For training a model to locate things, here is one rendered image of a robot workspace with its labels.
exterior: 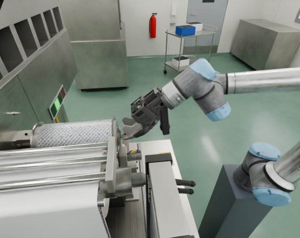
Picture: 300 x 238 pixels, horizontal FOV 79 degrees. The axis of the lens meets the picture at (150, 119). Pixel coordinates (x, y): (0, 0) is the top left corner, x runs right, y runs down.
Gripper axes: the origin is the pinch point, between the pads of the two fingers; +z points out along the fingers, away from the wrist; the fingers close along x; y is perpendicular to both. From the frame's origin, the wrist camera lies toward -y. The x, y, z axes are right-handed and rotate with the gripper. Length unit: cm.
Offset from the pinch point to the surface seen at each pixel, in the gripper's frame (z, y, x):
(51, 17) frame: 11, 46, -72
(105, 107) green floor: 111, -71, -214
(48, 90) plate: 27, 25, -36
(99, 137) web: 4.8, 8.1, 2.8
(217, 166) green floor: 7, -158, -75
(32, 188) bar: -1.2, 23.0, 30.4
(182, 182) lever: -15.8, 1.0, 27.7
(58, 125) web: 13.8, 18.3, -2.4
